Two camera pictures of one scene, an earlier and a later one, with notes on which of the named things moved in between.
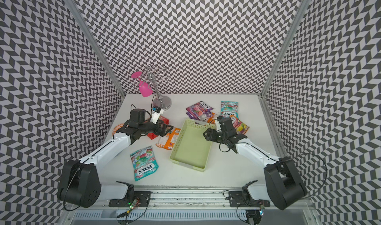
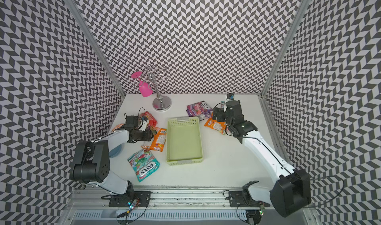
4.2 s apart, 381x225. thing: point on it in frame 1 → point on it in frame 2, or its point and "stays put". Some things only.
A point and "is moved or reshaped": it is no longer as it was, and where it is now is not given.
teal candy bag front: [144, 162] stays put
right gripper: [211, 133] → [221, 112]
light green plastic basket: [190, 147] is moved or reshaped
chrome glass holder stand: [154, 73] stays put
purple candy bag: [199, 111] stays put
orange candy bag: [168, 140] → [158, 140]
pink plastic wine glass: [146, 89] stays put
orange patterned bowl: [117, 127] stays put
